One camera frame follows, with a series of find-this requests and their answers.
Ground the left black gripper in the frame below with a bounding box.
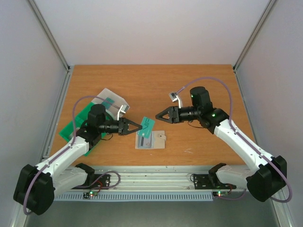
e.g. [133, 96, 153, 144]
[99, 118, 143, 136]

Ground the teal VIP card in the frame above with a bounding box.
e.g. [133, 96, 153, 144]
[137, 117, 155, 138]

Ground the beige card holder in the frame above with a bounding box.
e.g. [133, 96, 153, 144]
[135, 131, 167, 149]

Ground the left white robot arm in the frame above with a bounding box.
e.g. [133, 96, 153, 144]
[13, 104, 143, 215]

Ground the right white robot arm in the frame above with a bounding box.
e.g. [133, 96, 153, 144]
[155, 87, 287, 202]

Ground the teal card in box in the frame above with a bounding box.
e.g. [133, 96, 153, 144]
[102, 97, 114, 109]

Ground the translucent white plastic box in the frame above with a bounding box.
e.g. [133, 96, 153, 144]
[92, 88, 130, 119]

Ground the green plastic tray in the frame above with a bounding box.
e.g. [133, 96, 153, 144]
[59, 102, 115, 142]

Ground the left small circuit board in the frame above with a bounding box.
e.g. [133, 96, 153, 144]
[83, 191, 98, 199]

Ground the small circuit board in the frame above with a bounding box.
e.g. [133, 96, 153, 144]
[83, 191, 98, 199]
[213, 191, 230, 197]

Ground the right small circuit board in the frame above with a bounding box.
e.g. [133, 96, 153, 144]
[213, 191, 230, 197]

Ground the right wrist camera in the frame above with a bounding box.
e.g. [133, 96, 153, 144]
[169, 92, 183, 108]

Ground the aluminium front rail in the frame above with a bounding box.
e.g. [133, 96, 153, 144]
[21, 165, 282, 192]

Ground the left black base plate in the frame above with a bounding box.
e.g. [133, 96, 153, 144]
[77, 174, 110, 189]

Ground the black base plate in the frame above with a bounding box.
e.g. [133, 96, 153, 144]
[77, 174, 110, 189]
[189, 174, 237, 190]

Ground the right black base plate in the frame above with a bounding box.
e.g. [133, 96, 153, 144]
[189, 174, 237, 190]

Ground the grey slotted cable duct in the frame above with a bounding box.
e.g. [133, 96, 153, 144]
[55, 192, 213, 202]

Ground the left aluminium corner post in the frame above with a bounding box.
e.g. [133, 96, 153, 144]
[27, 0, 70, 71]

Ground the aluminium corner post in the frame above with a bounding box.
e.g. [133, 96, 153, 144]
[233, 0, 278, 73]
[27, 0, 70, 71]

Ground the right aluminium corner post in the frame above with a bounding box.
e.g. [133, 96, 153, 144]
[233, 0, 278, 73]

